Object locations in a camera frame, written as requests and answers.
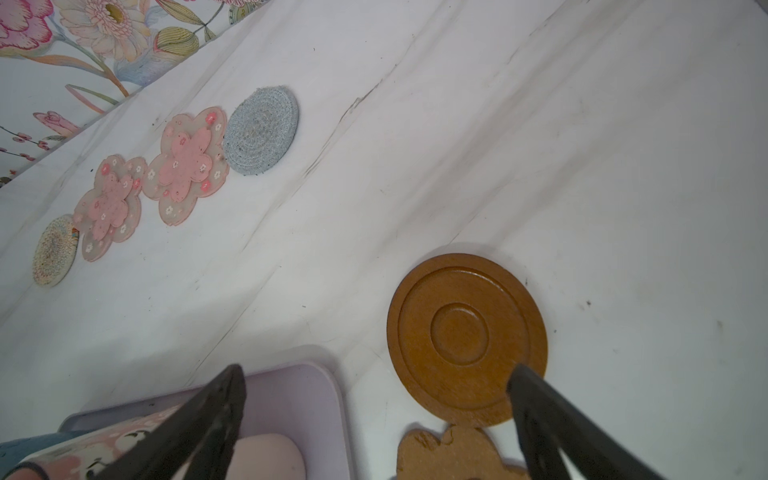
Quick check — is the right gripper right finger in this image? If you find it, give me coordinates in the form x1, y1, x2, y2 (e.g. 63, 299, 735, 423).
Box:
506, 364, 660, 479

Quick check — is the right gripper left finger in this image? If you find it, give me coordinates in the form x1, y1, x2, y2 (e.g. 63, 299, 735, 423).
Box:
97, 364, 247, 479

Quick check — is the brown paw cork coaster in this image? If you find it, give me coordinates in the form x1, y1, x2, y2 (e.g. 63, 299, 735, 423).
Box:
396, 426, 530, 480

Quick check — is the brown round wooden coaster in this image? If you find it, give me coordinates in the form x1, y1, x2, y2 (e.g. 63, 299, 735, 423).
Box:
386, 253, 548, 428

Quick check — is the multicolour embroidered round coaster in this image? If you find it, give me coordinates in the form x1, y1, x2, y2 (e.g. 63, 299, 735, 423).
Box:
32, 215, 79, 288

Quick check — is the pink flower coaster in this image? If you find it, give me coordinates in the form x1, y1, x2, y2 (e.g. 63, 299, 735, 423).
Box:
142, 107, 229, 226
73, 155, 147, 262

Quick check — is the grey blue woven coaster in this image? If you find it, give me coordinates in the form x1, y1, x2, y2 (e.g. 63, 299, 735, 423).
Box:
223, 86, 300, 176

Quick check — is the lavender serving tray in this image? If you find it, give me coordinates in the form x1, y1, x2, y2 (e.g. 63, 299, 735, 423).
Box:
59, 362, 355, 479

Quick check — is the pink tall mug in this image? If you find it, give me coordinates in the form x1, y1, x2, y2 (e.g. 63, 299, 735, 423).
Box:
4, 406, 178, 479

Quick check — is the blue mug white inside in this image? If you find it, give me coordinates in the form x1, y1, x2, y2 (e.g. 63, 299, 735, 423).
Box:
0, 431, 85, 479

